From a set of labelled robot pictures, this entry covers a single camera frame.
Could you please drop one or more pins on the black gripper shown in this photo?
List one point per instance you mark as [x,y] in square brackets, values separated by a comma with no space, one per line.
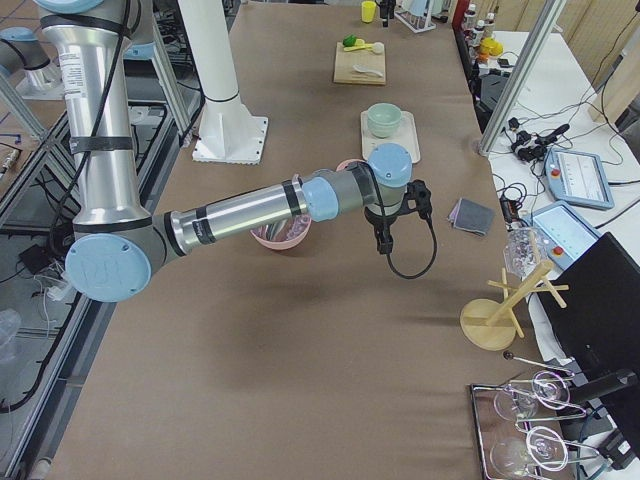
[378,219]

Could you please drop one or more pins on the white ceramic spoon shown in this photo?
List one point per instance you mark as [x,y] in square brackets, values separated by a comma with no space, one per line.
[361,69]

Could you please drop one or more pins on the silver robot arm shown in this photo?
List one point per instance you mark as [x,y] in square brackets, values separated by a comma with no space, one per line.
[118,244]

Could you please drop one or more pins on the large pink bowl with glassware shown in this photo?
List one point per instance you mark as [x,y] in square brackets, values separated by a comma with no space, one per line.
[283,235]

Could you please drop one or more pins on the green bowl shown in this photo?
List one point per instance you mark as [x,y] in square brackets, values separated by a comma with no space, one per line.
[383,119]

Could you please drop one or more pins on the grey and purple cloths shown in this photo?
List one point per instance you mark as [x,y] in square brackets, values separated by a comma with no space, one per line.
[471,217]

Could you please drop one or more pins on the white rabbit tray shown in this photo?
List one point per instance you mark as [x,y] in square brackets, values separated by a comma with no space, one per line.
[405,135]

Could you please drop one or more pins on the wooden mug tree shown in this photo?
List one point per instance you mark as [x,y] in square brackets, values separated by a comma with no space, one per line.
[493,325]

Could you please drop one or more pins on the clear glass mug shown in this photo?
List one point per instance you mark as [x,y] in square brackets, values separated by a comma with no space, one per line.
[524,250]

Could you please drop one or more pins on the wooden cutting board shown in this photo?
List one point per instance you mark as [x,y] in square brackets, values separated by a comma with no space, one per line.
[366,66]

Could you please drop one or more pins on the blue teach pendant near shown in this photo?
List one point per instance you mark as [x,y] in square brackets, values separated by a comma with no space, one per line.
[566,234]

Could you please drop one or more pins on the blue teach pendant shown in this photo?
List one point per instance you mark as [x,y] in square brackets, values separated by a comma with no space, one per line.
[578,178]
[566,234]

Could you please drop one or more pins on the blue teach pendant far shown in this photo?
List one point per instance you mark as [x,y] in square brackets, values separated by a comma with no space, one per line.
[578,178]

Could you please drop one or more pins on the green lime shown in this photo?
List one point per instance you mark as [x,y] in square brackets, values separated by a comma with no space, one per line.
[349,41]

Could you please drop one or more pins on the black monitor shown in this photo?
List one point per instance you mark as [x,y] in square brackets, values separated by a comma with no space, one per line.
[599,326]

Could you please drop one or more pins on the yellow cup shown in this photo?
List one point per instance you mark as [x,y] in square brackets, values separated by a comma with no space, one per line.
[368,11]

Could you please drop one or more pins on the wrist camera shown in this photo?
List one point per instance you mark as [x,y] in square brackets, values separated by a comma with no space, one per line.
[418,199]

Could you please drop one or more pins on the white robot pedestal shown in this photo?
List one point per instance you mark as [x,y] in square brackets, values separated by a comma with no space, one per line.
[228,132]

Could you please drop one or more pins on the wire glass rack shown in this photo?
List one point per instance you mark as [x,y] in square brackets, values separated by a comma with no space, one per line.
[517,427]

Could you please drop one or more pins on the aluminium frame post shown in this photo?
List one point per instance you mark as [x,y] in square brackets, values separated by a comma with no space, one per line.
[535,42]

